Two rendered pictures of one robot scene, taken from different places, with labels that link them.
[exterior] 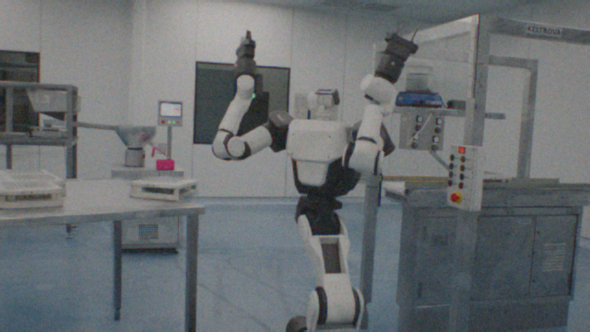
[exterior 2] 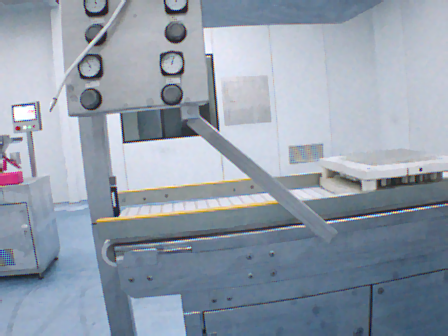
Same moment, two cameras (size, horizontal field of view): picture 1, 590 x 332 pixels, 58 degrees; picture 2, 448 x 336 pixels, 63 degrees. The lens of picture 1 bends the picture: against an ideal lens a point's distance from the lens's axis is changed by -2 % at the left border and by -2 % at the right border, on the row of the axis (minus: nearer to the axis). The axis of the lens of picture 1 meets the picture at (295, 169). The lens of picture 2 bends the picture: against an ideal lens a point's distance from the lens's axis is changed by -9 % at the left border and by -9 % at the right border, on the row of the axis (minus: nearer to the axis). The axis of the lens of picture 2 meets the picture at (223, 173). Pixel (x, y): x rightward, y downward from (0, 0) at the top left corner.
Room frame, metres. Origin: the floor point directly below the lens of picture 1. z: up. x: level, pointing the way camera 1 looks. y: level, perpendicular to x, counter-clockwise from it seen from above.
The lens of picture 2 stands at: (2.34, -0.93, 1.10)
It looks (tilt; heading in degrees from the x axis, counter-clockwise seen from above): 8 degrees down; 11
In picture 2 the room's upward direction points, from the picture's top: 5 degrees counter-clockwise
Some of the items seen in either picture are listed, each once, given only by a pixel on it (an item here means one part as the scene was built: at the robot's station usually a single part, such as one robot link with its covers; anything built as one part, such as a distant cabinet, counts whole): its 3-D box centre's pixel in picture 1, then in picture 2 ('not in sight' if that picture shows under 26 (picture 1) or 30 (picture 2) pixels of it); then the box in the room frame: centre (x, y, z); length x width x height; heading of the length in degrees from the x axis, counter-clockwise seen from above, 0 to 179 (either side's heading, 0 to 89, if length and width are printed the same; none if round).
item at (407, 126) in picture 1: (421, 131); (135, 50); (2.96, -0.68, 1.22); 0.22 x 0.11 x 0.20; 107
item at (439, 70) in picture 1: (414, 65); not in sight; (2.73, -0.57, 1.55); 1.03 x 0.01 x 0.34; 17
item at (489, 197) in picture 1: (490, 195); (415, 211); (3.25, -1.20, 0.86); 1.30 x 0.29 x 0.10; 107
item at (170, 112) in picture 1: (170, 133); (28, 140); (5.13, 1.21, 1.07); 0.23 x 0.10 x 0.62; 108
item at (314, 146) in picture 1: (328, 153); not in sight; (2.22, -0.13, 1.13); 0.34 x 0.30 x 0.36; 59
